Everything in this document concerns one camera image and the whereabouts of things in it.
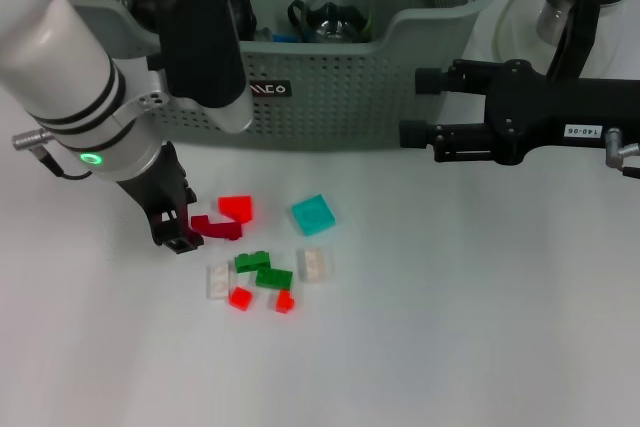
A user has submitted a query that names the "grey perforated storage bin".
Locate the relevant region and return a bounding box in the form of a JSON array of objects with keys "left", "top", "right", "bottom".
[{"left": 64, "top": 0, "right": 501, "bottom": 151}]

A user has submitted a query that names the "large orange-red building brick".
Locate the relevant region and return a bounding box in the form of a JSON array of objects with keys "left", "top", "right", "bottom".
[{"left": 218, "top": 195, "right": 256, "bottom": 223}]

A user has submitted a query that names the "glass pitcher black handle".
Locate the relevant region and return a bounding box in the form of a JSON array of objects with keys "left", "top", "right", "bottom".
[{"left": 492, "top": 0, "right": 637, "bottom": 82}]

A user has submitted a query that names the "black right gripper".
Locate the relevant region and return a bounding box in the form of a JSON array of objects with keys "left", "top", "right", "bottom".
[{"left": 398, "top": 59, "right": 640, "bottom": 167}]

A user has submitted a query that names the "dark red curved brick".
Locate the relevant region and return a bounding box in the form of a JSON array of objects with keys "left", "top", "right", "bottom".
[{"left": 190, "top": 215, "right": 245, "bottom": 240}]

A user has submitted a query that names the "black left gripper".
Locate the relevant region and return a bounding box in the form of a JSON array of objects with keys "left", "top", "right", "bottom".
[{"left": 117, "top": 141, "right": 205, "bottom": 255}]

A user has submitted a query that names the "thin left wrist cable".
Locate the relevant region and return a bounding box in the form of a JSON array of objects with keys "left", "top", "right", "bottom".
[{"left": 42, "top": 146, "right": 95, "bottom": 181}]

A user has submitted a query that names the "green building brick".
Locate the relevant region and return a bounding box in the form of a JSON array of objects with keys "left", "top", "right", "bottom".
[
  {"left": 255, "top": 267, "right": 295, "bottom": 291},
  {"left": 234, "top": 250, "right": 271, "bottom": 274}
]

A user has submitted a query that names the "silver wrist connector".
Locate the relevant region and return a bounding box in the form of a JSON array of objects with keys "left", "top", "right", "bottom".
[
  {"left": 604, "top": 127, "right": 640, "bottom": 172},
  {"left": 12, "top": 127, "right": 54, "bottom": 151}
]

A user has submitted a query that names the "teal square plate brick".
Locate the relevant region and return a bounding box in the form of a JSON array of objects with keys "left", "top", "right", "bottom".
[{"left": 291, "top": 194, "right": 336, "bottom": 237}]

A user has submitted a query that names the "small red building brick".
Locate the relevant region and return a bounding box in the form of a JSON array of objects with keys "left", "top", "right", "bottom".
[
  {"left": 273, "top": 289, "right": 297, "bottom": 315},
  {"left": 228, "top": 286, "right": 255, "bottom": 309}
]

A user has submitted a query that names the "translucent white building brick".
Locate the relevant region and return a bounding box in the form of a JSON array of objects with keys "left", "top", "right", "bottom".
[{"left": 298, "top": 246, "right": 335, "bottom": 284}]

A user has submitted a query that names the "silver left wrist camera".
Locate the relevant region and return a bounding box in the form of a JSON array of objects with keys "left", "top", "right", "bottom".
[{"left": 159, "top": 0, "right": 254, "bottom": 134}]

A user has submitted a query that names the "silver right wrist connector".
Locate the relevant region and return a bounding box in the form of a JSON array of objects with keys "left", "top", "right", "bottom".
[{"left": 604, "top": 127, "right": 640, "bottom": 172}]

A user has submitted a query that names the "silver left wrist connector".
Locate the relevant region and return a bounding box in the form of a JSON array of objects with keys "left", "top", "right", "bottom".
[{"left": 12, "top": 127, "right": 54, "bottom": 151}]

